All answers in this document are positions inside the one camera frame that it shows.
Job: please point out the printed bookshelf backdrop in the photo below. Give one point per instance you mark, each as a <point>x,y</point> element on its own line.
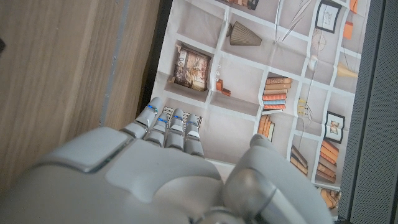
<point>242,81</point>

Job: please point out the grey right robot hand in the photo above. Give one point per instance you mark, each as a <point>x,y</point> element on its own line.
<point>140,180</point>

